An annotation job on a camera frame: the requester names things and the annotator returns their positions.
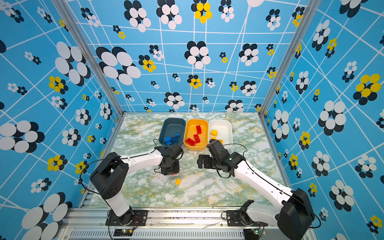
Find dark blue lego brick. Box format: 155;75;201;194
171;138;179;144

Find long red lego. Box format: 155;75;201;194
196;125;202;135
186;138;196;146
194;134;201;143

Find white plastic bin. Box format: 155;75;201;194
208;120;233;149

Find dark teal plastic bin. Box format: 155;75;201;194
158;118;186;147

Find yellow plastic bin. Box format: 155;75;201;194
184;119;209;151

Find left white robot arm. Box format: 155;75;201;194
90;149;184;226

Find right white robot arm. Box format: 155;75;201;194
197;153;317;240

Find right circuit board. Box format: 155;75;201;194
243;229;264;240

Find circuit board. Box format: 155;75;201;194
114;229;133;237
243;229;264;240

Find left circuit board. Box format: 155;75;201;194
114;229;133;237

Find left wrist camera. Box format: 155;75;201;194
155;144;184;160

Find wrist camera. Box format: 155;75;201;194
207;140;230;159
155;144;184;160

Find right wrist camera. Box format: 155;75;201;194
207;140;230;159

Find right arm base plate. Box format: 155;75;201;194
224;210;268;228

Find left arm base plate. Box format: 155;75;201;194
105;210;149;227

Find aluminium front rail frame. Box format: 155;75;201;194
57;205;287;240

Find aluminium corner post left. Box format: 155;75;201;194
51;0;124;115

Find aluminium corner post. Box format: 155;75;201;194
51;0;124;115
259;0;319;118

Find aluminium corner post right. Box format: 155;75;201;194
259;0;319;118

